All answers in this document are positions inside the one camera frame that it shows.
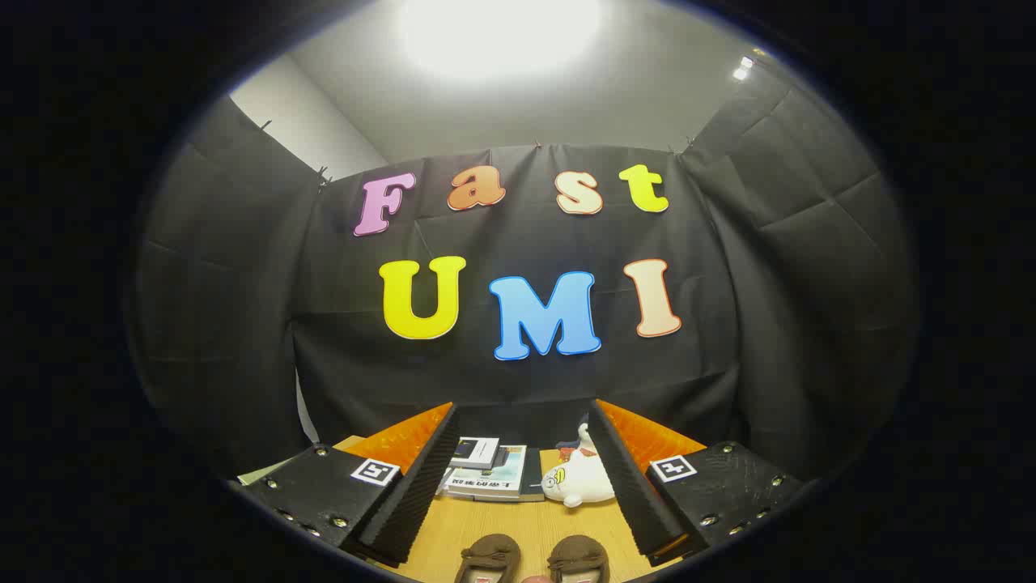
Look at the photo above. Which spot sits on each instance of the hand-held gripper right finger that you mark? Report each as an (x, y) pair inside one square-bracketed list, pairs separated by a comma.
[(631, 486)]

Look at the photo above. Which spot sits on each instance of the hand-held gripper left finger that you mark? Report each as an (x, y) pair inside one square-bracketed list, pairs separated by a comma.
[(421, 486)]

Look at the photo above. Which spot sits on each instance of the brown fuzzy shoe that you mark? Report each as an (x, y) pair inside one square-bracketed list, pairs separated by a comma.
[(487, 555), (579, 555)]

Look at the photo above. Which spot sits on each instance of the small ceiling spotlight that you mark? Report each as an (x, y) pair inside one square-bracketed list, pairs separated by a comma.
[(742, 70)]

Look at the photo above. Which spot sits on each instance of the white and teal book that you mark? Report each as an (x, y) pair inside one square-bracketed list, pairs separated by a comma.
[(498, 478)]

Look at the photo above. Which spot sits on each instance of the white seal plush toy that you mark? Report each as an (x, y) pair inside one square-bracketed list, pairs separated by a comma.
[(583, 479)]

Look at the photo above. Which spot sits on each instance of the large ceiling light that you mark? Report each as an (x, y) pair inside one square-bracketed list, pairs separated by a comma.
[(498, 32)]

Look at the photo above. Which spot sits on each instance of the grey penguin plush toy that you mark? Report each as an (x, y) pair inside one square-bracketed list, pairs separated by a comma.
[(584, 437)]

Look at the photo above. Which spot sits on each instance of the black book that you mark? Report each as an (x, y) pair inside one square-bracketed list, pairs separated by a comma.
[(534, 483)]

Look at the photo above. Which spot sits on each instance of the book with blue photo cover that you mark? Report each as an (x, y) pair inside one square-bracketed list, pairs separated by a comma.
[(476, 452)]

